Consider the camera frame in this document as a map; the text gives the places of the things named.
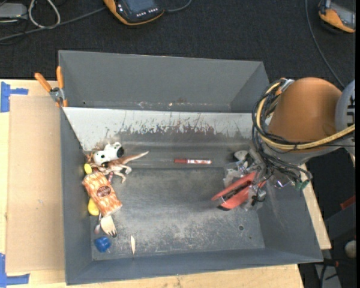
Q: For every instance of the small silver spoon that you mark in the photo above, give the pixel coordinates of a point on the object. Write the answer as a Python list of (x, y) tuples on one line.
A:
[(97, 227)]

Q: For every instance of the pale wooden spork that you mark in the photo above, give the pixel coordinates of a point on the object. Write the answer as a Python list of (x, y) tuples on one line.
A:
[(109, 225)]

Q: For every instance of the brown toy dinosaur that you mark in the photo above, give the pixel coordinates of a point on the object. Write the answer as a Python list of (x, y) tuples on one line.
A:
[(120, 166)]

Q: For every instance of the orange patterned paper cup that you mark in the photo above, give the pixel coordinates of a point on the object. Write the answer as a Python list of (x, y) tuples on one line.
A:
[(102, 193)]

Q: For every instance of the grey metal bin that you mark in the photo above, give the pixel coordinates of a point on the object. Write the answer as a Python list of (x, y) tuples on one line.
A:
[(174, 208)]

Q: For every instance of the blue small toy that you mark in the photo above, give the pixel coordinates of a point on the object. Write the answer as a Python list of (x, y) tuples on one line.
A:
[(102, 244)]

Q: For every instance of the red flat curved object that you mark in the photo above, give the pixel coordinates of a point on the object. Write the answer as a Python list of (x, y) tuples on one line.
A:
[(234, 193)]

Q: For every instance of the white and grey small object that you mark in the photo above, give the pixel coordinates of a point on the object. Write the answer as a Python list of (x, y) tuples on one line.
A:
[(241, 155)]

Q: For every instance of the white black-spotted toy animal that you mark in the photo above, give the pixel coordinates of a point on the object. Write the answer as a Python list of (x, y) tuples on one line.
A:
[(106, 156)]

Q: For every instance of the small yellow toy piece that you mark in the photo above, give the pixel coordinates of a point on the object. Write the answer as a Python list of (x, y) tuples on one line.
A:
[(88, 168)]

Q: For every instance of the red marker pen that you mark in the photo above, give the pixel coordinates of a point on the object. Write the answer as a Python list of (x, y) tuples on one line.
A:
[(193, 161)]

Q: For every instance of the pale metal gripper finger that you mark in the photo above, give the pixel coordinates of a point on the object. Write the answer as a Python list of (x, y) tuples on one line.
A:
[(259, 195), (234, 175)]

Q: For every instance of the large yellow toy piece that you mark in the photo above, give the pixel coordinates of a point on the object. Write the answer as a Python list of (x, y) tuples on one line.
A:
[(93, 208)]

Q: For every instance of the brown cardboard board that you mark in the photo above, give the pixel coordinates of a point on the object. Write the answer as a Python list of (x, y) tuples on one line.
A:
[(33, 184)]

